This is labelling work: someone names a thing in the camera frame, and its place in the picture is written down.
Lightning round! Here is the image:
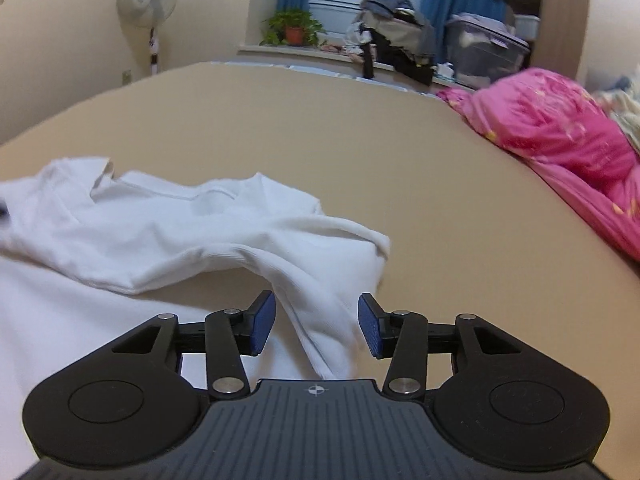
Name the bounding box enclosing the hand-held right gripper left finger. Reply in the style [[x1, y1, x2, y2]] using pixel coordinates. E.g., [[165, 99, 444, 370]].
[[97, 290, 277, 402]]

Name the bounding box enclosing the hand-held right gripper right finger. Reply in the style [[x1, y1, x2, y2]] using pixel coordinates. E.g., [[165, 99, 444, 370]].
[[357, 293, 531, 401]]

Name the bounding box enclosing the white shirt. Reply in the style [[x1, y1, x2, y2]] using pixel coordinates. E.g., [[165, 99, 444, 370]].
[[0, 156, 392, 466]]

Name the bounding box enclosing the pile of dark clothes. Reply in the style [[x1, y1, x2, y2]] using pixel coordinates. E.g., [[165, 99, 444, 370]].
[[345, 0, 438, 86]]

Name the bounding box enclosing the beige bed mattress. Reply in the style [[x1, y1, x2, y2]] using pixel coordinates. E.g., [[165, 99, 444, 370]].
[[0, 60, 640, 480]]

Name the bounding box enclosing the pink floral quilt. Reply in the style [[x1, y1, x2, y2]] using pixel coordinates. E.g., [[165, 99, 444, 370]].
[[435, 67, 640, 261]]

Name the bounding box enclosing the white windowsill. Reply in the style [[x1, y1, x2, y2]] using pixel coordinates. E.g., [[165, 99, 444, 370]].
[[237, 42, 476, 92]]

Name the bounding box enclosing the potted green plant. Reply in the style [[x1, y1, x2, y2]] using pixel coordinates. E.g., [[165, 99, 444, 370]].
[[259, 8, 328, 48]]

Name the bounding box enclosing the clear plastic storage bin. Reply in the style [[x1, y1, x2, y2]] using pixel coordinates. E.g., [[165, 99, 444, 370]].
[[444, 12, 531, 92]]

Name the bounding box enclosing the white floral quilt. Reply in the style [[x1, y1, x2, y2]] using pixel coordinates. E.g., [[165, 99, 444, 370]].
[[592, 80, 640, 153]]

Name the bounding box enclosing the white plastic shelf bin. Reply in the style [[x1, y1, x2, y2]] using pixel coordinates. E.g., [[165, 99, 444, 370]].
[[514, 14, 542, 41]]

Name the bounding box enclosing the dark blue cloth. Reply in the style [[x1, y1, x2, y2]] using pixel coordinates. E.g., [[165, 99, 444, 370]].
[[599, 75, 632, 95]]

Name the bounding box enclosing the wooden shelf unit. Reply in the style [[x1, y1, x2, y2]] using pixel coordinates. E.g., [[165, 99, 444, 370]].
[[505, 0, 596, 81]]

